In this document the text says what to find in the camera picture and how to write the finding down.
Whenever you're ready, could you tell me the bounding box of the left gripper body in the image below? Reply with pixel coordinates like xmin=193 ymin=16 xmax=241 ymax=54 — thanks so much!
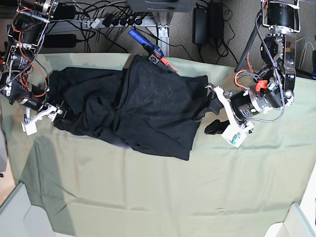
xmin=205 ymin=83 xmax=274 ymax=126

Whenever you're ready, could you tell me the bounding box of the white bin lower right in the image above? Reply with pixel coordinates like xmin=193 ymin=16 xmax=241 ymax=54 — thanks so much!
xmin=264 ymin=203 xmax=316 ymax=237

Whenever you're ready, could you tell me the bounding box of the blue orange bar clamp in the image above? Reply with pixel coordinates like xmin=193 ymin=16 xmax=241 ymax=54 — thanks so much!
xmin=128 ymin=29 xmax=177 ymax=73

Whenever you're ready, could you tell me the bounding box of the white grey cable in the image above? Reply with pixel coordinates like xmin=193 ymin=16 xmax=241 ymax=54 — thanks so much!
xmin=295 ymin=37 xmax=316 ymax=71

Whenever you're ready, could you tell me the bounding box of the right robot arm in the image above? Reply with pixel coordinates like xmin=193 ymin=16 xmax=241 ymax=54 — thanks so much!
xmin=0 ymin=0 xmax=76 ymax=124

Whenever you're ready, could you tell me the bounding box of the black power adapter one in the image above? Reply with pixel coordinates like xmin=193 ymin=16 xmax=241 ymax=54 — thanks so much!
xmin=192 ymin=8 xmax=208 ymax=44

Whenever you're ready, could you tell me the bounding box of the dark navy T-shirt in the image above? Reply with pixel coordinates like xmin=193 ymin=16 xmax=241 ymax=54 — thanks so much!
xmin=49 ymin=55 xmax=208 ymax=160

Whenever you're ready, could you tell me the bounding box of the white power strip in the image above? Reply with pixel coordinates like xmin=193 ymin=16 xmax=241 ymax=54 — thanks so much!
xmin=83 ymin=14 xmax=148 ymax=30

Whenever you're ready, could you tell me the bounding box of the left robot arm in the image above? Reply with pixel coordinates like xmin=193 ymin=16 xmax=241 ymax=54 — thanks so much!
xmin=194 ymin=0 xmax=301 ymax=136

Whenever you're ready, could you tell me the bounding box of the light green table cloth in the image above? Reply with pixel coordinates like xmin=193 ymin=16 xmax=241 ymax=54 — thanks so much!
xmin=0 ymin=52 xmax=316 ymax=235

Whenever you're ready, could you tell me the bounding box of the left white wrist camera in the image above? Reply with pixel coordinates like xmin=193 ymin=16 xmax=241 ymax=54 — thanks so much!
xmin=221 ymin=123 xmax=254 ymax=148

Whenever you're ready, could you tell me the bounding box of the blue clamp at right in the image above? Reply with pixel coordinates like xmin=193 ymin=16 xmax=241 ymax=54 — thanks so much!
xmin=312 ymin=50 xmax=316 ymax=80

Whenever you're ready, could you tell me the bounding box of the black power brick left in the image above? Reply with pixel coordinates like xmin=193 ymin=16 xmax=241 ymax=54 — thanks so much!
xmin=43 ymin=34 xmax=77 ymax=48

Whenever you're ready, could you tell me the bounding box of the aluminium frame post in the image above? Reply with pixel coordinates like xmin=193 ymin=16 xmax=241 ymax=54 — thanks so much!
xmin=149 ymin=11 xmax=173 ymax=57

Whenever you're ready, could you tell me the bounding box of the black camera mount top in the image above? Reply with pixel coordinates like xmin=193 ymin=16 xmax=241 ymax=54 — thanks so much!
xmin=126 ymin=0 xmax=197 ymax=12

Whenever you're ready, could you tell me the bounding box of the white bin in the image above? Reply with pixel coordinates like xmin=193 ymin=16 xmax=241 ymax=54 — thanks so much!
xmin=0 ymin=181 xmax=56 ymax=237
xmin=264 ymin=203 xmax=316 ymax=237

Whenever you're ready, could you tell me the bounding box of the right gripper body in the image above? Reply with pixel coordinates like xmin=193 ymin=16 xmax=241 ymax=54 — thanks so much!
xmin=21 ymin=97 xmax=65 ymax=123

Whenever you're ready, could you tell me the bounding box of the white bin lower left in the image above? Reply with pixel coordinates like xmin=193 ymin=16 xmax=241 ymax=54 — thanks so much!
xmin=0 ymin=181 xmax=56 ymax=237

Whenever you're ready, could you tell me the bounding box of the black power adapter two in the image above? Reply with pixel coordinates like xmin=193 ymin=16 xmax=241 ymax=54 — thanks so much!
xmin=208 ymin=2 xmax=224 ymax=39

